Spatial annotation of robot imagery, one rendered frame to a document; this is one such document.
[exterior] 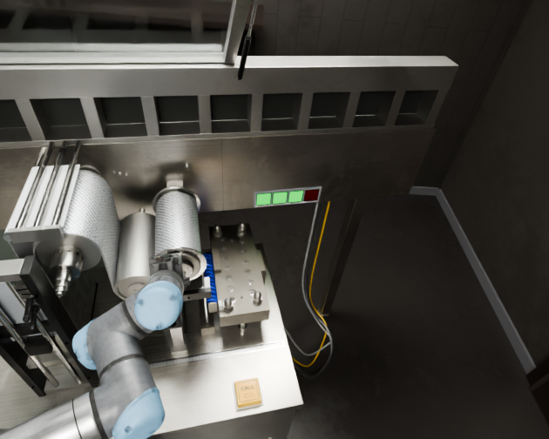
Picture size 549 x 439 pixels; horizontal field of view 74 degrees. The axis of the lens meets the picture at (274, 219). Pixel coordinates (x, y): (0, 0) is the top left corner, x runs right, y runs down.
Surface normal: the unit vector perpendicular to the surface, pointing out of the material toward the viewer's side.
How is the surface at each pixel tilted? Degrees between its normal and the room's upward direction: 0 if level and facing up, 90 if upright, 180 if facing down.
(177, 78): 90
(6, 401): 0
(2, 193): 90
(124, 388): 1
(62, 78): 90
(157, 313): 50
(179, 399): 0
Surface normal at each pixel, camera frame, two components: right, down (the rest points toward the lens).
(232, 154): 0.21, 0.69
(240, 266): 0.07, -0.72
